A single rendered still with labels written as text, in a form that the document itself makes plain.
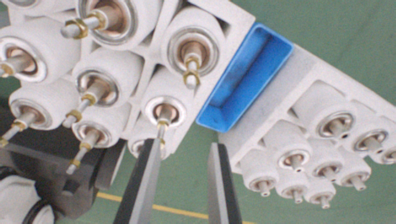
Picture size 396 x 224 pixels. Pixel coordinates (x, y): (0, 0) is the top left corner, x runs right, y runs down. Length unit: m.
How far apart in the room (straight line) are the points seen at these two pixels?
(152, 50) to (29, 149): 0.53
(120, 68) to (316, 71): 0.37
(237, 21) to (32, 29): 0.31
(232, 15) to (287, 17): 0.25
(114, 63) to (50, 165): 0.50
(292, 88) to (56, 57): 0.44
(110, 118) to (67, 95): 0.11
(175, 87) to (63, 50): 0.20
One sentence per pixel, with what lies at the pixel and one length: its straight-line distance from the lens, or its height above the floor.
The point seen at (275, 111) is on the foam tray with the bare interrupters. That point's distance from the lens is 0.43.
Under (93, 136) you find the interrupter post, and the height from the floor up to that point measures 0.26.
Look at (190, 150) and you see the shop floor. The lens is 0.78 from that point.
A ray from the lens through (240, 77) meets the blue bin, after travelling 0.56.
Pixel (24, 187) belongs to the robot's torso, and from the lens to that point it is 0.64.
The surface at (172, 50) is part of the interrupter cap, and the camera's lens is 0.25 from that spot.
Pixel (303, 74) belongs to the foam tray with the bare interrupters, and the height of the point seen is 0.17.
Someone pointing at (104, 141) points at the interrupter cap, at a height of 0.25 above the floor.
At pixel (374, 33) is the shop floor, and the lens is 0.71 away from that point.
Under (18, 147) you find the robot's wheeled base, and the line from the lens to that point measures 0.74.
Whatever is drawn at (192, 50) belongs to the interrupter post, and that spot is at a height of 0.27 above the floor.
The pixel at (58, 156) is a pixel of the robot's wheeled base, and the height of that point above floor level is 0.17.
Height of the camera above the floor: 0.49
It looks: 52 degrees down
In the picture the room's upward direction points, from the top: 179 degrees counter-clockwise
